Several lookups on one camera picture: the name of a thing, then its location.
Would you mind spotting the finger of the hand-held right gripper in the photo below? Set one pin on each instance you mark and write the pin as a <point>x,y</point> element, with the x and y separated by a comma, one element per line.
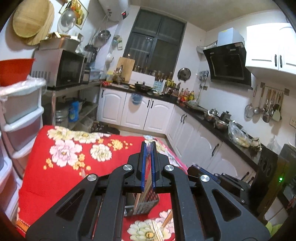
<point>193,172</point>

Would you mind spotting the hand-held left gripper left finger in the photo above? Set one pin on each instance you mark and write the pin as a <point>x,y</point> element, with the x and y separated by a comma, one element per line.
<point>143,166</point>

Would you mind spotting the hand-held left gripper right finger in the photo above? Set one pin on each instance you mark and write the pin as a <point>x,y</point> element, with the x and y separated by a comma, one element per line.
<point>153,171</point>

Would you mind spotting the olive perforated utensil holder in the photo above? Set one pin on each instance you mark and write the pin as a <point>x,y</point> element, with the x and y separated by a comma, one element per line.
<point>152,206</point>

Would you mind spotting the row of hanging kitchen utensils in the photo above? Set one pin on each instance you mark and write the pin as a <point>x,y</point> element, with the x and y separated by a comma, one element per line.
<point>268,104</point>

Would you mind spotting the black speaker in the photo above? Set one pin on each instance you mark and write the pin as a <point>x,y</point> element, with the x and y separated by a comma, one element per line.
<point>266,171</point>

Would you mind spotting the clear plastic bag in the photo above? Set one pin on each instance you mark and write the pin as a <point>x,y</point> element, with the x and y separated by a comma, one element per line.
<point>239,135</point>

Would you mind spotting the white lower cabinets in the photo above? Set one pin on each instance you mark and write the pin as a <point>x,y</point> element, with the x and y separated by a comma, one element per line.
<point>161,115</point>

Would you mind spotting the dark box with green light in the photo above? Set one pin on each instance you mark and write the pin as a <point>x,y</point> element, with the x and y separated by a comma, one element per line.
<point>288,176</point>

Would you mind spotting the black kitchen countertop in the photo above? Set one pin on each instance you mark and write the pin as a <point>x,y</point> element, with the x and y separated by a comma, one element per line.
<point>198,115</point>

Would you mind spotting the blue plastic bag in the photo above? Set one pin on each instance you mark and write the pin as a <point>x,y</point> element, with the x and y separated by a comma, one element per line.
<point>136,98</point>

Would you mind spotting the cluster of condiment bottles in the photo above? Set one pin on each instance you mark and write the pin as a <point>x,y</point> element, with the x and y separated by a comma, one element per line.
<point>186,95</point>

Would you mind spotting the black wok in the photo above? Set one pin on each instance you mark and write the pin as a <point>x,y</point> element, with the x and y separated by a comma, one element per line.
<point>143,87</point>

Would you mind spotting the blue white knife block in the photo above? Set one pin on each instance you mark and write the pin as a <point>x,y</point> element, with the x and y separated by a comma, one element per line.
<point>159,85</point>

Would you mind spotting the metal shelf rack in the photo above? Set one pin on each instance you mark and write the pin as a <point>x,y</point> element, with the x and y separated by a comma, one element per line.
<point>76,111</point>

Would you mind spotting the blue detergent bag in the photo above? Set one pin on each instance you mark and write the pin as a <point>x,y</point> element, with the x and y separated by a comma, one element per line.
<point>74,111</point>

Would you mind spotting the white box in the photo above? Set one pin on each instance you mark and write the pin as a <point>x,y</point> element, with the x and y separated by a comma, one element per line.
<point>142,77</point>

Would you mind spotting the row of spice jars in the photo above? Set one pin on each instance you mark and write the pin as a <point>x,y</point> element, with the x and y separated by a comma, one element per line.
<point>152,73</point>

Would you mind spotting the small decorative figurine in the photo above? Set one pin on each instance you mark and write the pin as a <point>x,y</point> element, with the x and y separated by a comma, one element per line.
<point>118,74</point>

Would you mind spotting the steel pot with lid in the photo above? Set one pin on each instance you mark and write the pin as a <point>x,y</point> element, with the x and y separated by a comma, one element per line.
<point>62,115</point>

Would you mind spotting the dark pot lid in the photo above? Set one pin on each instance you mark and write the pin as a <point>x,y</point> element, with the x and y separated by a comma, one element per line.
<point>184,74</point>

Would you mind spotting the wooden cutting board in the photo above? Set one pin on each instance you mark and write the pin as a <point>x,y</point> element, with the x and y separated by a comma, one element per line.
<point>126,68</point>

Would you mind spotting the red floral tablecloth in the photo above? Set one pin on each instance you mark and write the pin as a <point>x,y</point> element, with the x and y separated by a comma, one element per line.
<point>41,185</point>

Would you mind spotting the small silver appliance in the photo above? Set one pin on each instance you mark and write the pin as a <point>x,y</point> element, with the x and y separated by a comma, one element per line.
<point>85,76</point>

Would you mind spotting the white hanging kettle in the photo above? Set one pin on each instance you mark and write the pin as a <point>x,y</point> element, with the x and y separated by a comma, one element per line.
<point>109,60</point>

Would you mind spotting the black range hood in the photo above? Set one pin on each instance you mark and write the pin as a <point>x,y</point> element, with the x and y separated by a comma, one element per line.
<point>227,64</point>

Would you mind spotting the black blender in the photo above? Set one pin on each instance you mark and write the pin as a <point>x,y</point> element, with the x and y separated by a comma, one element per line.
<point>90,53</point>

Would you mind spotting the silver microwave oven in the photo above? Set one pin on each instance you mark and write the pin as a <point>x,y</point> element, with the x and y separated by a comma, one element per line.
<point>67,67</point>

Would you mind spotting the dark framed window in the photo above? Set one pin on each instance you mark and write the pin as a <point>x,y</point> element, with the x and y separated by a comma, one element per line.
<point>157,41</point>

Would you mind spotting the hanging steel colander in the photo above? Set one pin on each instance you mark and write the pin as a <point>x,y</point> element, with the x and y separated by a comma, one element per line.
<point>104,36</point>

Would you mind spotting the white plastic drawer tower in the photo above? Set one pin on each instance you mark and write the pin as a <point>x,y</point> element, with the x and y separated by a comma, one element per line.
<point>7,176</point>
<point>20,104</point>

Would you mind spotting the white upper cabinet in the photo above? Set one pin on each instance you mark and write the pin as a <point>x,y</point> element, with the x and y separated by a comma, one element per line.
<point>263,46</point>

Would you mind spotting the steel tray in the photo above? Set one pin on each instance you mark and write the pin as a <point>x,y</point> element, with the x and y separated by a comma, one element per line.
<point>60,44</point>

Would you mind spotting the white water heater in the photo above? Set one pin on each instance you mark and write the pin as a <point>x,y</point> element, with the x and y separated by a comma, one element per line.
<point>113,9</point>

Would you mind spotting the red plastic basin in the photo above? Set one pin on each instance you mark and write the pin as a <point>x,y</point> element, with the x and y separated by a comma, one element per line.
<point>13,71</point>

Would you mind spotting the glass pot lid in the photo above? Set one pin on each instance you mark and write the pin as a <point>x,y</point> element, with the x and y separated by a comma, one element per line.
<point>67,20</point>

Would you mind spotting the framed fruit picture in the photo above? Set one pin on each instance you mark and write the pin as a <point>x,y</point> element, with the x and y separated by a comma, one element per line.
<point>81,11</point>

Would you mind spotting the round bamboo tray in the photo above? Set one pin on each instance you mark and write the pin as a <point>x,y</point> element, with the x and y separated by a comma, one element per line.
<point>32,18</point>

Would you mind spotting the wall socket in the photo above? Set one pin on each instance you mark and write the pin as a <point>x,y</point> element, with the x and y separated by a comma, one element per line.
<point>203,87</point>

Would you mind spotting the silver exhaust duct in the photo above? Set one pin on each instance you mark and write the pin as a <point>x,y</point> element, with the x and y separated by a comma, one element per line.
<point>207,47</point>

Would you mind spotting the green white wall holder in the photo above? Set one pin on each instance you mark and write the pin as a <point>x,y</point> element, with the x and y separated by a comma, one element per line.
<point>117,42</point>

